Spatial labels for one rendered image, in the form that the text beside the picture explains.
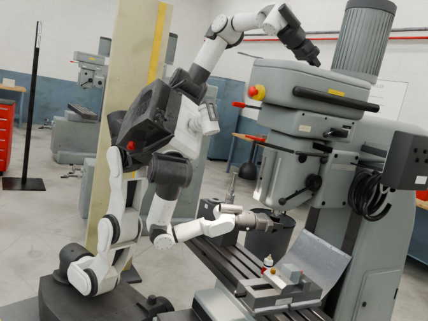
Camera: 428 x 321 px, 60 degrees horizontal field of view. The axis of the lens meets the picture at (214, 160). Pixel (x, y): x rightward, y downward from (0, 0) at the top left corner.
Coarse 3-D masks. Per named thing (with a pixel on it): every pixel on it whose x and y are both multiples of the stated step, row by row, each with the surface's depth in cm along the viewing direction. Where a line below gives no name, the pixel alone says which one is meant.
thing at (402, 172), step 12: (396, 132) 135; (408, 132) 132; (396, 144) 135; (408, 144) 131; (420, 144) 133; (396, 156) 135; (408, 156) 132; (420, 156) 135; (384, 168) 139; (396, 168) 135; (408, 168) 134; (420, 168) 138; (384, 180) 138; (396, 180) 134; (408, 180) 136; (420, 180) 140
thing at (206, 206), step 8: (200, 200) 200; (208, 200) 197; (216, 200) 201; (200, 208) 200; (208, 208) 195; (200, 216) 200; (208, 216) 195; (232, 232) 191; (216, 240) 190; (224, 240) 189; (232, 240) 193
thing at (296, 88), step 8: (296, 88) 126; (304, 88) 127; (304, 96) 128; (312, 96) 129; (320, 96) 131; (328, 96) 132; (336, 96) 135; (344, 104) 138; (352, 104) 140; (360, 104) 142; (368, 104) 144; (376, 104) 148; (376, 112) 149
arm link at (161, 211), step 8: (160, 200) 137; (176, 200) 140; (152, 208) 140; (160, 208) 138; (168, 208) 138; (152, 216) 140; (160, 216) 139; (168, 216) 141; (152, 224) 141; (160, 224) 141; (168, 224) 144; (152, 232) 141; (160, 232) 142; (152, 240) 143; (160, 240) 142; (168, 240) 143; (160, 248) 144; (168, 248) 145
